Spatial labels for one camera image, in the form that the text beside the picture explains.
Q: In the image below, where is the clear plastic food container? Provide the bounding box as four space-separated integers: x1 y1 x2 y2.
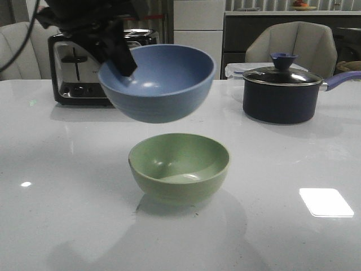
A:
224 62 308 82

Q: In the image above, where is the green bowl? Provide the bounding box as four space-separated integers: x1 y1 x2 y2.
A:
128 133 230 205

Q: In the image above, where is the black and chrome toaster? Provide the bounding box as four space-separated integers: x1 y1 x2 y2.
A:
47 28 164 107

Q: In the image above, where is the glass pot lid blue knob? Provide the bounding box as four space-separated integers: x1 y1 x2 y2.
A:
243 53 322 86

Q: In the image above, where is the beige armchair left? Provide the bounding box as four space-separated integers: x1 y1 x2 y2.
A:
1 22 60 81

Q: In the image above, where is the beige armchair right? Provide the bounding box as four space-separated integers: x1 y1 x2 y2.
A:
245 21 337 78

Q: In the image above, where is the black cable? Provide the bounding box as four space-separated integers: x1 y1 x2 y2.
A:
0 0 42 73

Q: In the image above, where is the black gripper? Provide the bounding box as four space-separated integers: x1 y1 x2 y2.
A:
36 1 149 77

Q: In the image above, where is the beige armchair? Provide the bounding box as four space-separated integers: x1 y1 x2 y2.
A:
1 22 60 81
245 21 337 78

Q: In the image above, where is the dark kitchen counter cabinet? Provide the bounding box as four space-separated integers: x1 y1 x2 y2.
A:
220 11 360 79

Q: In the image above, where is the dark blue saucepan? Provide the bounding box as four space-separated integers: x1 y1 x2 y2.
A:
243 71 360 124

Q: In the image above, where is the fruit bowl on counter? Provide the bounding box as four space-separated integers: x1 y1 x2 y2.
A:
291 0 317 11

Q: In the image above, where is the blue bowl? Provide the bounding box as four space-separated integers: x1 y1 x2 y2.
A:
98 44 216 123

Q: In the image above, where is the white refrigerator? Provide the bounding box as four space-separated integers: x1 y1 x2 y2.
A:
173 1 226 80

